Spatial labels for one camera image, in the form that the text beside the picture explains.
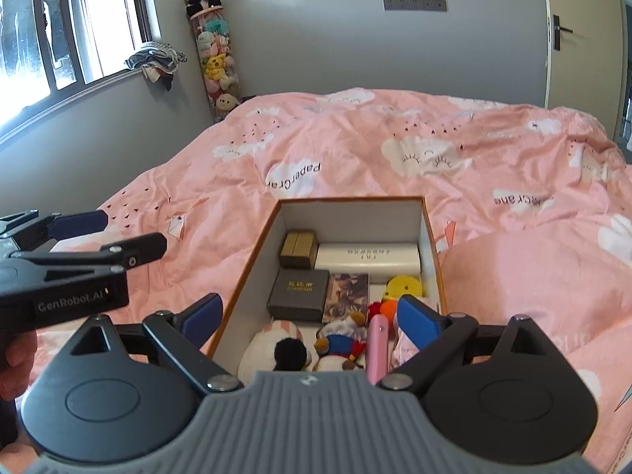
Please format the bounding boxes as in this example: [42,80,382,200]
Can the white long box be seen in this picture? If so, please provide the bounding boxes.
[315,243,422,284]

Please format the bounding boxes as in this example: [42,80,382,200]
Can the illustrated card pack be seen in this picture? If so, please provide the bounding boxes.
[322,273,370,324]

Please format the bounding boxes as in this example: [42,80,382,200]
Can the clothes on window sill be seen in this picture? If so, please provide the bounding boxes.
[124,41,188,92]

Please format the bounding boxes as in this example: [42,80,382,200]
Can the pink notebook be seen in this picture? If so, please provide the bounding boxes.
[365,314,390,385]

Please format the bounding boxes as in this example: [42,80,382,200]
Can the window with bars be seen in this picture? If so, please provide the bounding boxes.
[1,0,160,141]

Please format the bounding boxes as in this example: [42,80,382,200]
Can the plush toy storage tube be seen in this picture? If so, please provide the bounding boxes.
[190,6,242,122]

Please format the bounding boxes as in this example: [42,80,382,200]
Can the grey wall switch plate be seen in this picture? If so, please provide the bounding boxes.
[382,0,448,12]

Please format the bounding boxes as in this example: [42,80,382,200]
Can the pink cloud-print duvet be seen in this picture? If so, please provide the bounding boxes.
[60,89,631,473]

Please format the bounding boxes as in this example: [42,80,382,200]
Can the white black-eared plush keychain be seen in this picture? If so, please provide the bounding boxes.
[238,320,312,385]

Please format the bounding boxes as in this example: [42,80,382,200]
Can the gold small box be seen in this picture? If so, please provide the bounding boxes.
[278,230,318,270]

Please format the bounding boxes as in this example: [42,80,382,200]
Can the sailor bear plush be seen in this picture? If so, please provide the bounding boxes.
[313,311,367,372]

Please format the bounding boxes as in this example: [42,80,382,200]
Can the person's left hand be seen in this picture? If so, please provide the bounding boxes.
[1,332,38,400]

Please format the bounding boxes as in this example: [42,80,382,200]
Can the yellow tape measure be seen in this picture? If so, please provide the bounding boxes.
[382,275,424,301]

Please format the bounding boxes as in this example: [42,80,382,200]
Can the dark brown gift box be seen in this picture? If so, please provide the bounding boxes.
[267,269,329,322]

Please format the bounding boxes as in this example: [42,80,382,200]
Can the orange storage box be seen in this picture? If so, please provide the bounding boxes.
[208,196,447,374]

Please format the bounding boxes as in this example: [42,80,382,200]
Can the white door with handle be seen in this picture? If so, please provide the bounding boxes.
[545,0,628,139]

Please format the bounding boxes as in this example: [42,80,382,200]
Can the orange knitted keychain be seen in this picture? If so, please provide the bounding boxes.
[367,299,397,327]

